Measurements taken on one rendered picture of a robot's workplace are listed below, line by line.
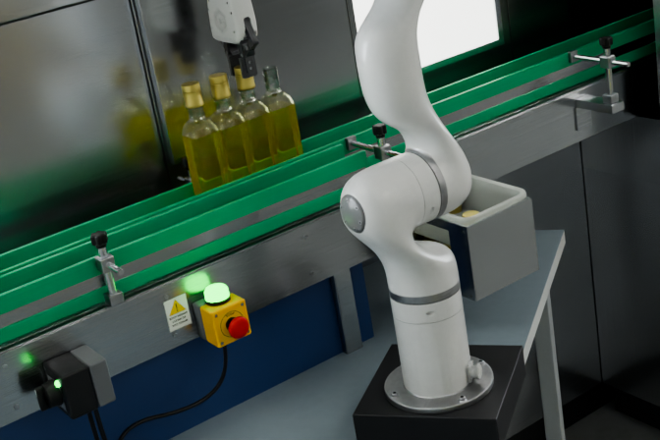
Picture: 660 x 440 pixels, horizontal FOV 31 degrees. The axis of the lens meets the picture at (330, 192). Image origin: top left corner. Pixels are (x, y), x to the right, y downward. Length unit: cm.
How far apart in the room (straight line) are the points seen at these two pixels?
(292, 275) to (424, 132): 47
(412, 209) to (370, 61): 24
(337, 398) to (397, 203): 51
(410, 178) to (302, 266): 43
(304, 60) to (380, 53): 67
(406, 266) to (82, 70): 75
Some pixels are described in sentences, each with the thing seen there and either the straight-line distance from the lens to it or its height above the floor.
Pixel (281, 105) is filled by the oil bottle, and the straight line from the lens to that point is 228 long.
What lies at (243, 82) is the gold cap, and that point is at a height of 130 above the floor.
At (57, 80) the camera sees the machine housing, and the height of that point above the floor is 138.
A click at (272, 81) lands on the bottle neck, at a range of 228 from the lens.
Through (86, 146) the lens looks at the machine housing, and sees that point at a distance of 230.
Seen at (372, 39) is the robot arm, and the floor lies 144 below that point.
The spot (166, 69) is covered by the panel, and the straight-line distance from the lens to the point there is 231.
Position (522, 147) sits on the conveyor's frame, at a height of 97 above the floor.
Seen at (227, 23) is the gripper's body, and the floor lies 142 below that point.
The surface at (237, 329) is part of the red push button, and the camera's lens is 206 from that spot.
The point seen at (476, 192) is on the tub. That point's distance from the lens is 242.
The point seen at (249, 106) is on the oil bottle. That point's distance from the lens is 225.
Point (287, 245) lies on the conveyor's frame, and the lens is 219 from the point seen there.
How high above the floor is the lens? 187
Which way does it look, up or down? 20 degrees down
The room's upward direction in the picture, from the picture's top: 10 degrees counter-clockwise
